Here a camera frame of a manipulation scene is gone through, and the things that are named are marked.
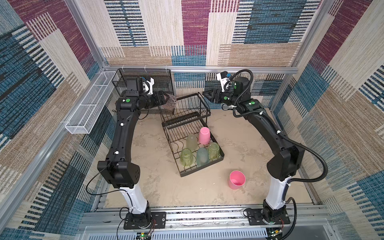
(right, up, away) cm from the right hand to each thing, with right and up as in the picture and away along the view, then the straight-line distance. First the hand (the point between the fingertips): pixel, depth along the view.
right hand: (205, 94), depth 76 cm
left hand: (-20, 0, 0) cm, 20 cm away
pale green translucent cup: (-7, -26, +18) cm, 32 cm away
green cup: (-10, -34, +11) cm, 37 cm away
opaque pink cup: (+19, -47, +10) cm, 51 cm away
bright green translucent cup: (+6, -31, +11) cm, 33 cm away
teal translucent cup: (-1, -33, +9) cm, 35 cm away
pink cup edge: (+1, -22, +17) cm, 28 cm away
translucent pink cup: (-18, -4, +1) cm, 18 cm away
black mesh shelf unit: (-33, +15, +28) cm, 46 cm away
